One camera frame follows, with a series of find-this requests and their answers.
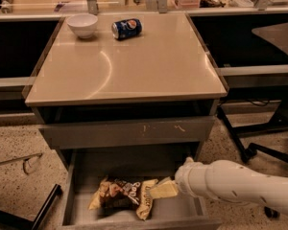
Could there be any brown chip bag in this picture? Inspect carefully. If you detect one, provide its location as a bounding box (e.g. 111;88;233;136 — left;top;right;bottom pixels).
88;177;158;220

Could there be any blue Pepsi can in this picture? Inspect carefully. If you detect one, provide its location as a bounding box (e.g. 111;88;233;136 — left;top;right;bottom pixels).
111;18;142;40

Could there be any open middle drawer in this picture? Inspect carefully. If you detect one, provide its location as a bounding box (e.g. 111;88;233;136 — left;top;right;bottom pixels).
58;145;221;230

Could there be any black office chair base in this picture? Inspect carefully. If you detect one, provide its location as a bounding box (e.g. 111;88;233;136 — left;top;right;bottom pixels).
216;105;288;219

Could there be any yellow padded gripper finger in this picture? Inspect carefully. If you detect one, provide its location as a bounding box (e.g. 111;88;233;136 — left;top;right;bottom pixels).
149;177;179;199

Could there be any black bar on floor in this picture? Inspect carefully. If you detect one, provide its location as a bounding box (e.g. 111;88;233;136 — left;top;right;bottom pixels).
0;184;62;230

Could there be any closed top drawer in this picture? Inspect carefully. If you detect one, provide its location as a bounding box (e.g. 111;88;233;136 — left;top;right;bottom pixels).
40;116;215;150

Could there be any metal rod on floor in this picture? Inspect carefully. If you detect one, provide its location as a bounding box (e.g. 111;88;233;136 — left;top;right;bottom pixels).
0;152;43;175

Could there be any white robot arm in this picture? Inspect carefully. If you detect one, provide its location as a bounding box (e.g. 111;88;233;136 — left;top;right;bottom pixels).
148;157;288;216

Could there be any white ceramic bowl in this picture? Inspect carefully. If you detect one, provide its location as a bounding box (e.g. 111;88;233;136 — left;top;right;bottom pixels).
66;13;98;38

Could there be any dark desk top right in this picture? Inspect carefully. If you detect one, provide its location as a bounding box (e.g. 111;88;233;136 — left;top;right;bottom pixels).
252;22;288;56

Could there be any grey drawer cabinet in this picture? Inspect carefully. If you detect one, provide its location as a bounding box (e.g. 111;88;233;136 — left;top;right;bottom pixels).
22;11;230;230

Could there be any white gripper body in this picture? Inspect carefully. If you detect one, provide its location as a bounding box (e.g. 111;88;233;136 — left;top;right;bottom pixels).
175;157;203;196

